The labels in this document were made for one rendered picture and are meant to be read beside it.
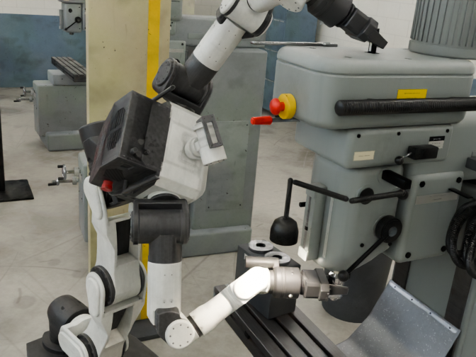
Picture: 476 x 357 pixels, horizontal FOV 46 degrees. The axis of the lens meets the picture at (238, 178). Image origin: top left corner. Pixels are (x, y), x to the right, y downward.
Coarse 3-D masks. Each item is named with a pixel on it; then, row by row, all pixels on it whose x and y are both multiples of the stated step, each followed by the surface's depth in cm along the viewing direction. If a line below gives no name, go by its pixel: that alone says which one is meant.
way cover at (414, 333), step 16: (400, 288) 191; (384, 304) 194; (400, 304) 188; (416, 304) 183; (368, 320) 195; (384, 320) 191; (400, 320) 186; (416, 320) 181; (432, 320) 177; (352, 336) 195; (368, 336) 191; (384, 336) 188; (400, 336) 184; (416, 336) 179; (432, 336) 175; (448, 336) 171; (352, 352) 190; (368, 352) 188; (384, 352) 184; (400, 352) 181; (416, 352) 177; (432, 352) 173
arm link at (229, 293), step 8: (248, 272) 154; (256, 272) 154; (264, 272) 155; (240, 280) 153; (248, 280) 154; (256, 280) 154; (264, 280) 154; (232, 288) 153; (240, 288) 153; (248, 288) 153; (256, 288) 153; (264, 288) 154; (224, 296) 155; (232, 296) 153; (240, 296) 152; (248, 296) 152; (232, 304) 154; (240, 304) 153
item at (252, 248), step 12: (264, 240) 210; (240, 252) 204; (252, 252) 200; (264, 252) 199; (276, 252) 199; (240, 264) 205; (288, 264) 194; (252, 300) 201; (264, 300) 194; (276, 300) 193; (288, 300) 197; (264, 312) 195; (276, 312) 195; (288, 312) 199
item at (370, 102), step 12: (336, 108) 123; (348, 108) 121; (360, 108) 123; (372, 108) 124; (384, 108) 126; (396, 108) 127; (408, 108) 129; (420, 108) 130; (432, 108) 132; (444, 108) 134; (456, 108) 136; (468, 108) 138
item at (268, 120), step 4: (260, 116) 144; (264, 116) 144; (268, 116) 144; (252, 120) 142; (256, 120) 142; (260, 120) 143; (264, 120) 143; (268, 120) 144; (272, 120) 144; (276, 120) 145; (280, 120) 146; (284, 120) 146; (288, 120) 147; (292, 120) 147; (296, 120) 148; (252, 124) 143; (256, 124) 143; (260, 124) 143; (264, 124) 144; (268, 124) 144
